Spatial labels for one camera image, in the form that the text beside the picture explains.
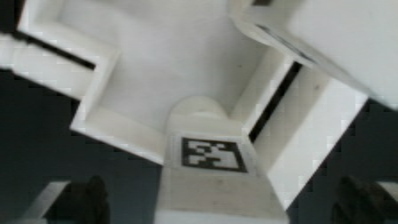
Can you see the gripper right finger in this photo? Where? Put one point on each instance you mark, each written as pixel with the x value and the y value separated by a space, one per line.
pixel 366 203

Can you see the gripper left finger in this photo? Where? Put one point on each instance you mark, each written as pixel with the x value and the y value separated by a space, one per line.
pixel 71 203

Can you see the white chair leg block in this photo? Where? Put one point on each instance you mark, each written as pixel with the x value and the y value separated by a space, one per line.
pixel 338 35
pixel 215 190

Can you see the white chair seat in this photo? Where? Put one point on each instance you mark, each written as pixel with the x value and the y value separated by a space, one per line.
pixel 133 53

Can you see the white corner fence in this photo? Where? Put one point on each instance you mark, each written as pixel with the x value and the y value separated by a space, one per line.
pixel 306 126

